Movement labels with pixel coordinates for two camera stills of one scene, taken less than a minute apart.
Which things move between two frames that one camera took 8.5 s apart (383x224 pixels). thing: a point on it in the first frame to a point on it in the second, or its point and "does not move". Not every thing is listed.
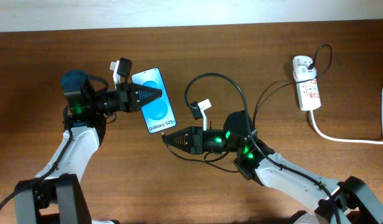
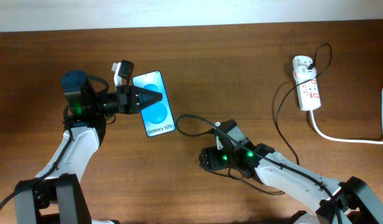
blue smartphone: x=158 y=114 does not move
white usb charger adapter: x=302 y=73 does not move
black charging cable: x=255 y=107 to x=309 y=68
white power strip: x=308 y=92 does not move
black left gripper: x=129 y=96 does not move
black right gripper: x=195 y=143 to x=210 y=158
